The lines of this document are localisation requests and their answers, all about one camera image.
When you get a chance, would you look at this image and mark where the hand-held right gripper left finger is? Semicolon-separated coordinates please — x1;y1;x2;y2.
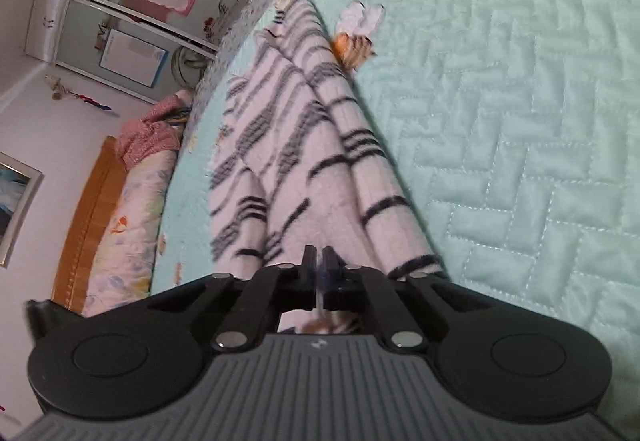
150;245;318;352

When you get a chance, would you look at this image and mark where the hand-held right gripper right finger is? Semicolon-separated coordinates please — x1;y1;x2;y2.
322;246;493;352

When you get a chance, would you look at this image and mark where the pink striped knit sweater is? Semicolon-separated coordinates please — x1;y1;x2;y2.
207;0;448;334

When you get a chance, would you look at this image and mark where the floral pillow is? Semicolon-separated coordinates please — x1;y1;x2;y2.
80;148;181;319

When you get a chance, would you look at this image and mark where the pink knitted blanket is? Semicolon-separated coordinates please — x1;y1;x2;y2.
114;90;193;169

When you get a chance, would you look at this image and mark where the wooden headboard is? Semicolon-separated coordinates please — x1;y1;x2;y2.
52;136;128;314

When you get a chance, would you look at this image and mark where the mint quilted bedspread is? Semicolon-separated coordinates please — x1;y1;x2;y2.
150;0;640;422

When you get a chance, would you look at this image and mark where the blue bordered wall chart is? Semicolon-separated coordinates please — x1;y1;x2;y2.
98;28;168;89

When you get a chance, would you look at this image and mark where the hanging wall ornament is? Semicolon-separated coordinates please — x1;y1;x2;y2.
44;73;113;112

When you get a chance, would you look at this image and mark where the framed wall picture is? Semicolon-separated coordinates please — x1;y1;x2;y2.
0;152;45;269

